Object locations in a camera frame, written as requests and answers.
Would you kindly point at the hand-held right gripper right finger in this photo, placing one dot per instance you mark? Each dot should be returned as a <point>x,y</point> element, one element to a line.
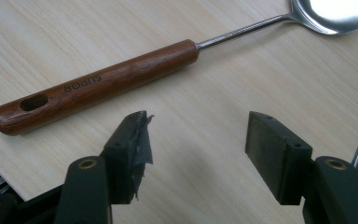
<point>286,165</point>

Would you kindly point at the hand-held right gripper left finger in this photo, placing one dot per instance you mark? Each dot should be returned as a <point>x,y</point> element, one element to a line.
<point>121,161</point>

